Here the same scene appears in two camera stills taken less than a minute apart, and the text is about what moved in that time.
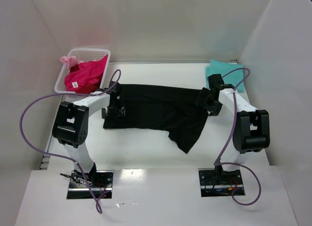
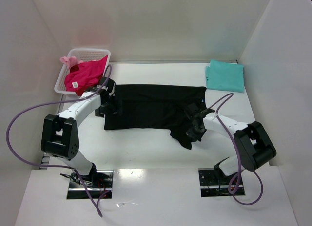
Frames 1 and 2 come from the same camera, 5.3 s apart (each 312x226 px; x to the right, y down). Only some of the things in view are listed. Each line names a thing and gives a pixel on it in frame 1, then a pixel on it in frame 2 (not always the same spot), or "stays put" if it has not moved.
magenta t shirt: x=86 y=77 stays put
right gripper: x=206 y=102 -> x=193 y=128
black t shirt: x=156 y=106 stays put
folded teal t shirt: x=232 y=72 stays put
